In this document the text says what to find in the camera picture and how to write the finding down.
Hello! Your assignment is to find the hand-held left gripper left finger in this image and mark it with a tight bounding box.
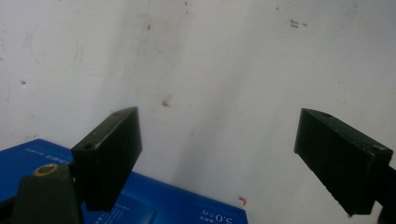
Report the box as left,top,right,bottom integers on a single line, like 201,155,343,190
70,105,144,213

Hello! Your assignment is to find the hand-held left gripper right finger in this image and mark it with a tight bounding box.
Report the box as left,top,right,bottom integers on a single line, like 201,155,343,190
293,107,394,217

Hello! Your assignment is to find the blue box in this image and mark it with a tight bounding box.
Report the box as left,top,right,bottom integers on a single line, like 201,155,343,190
0,138,249,224

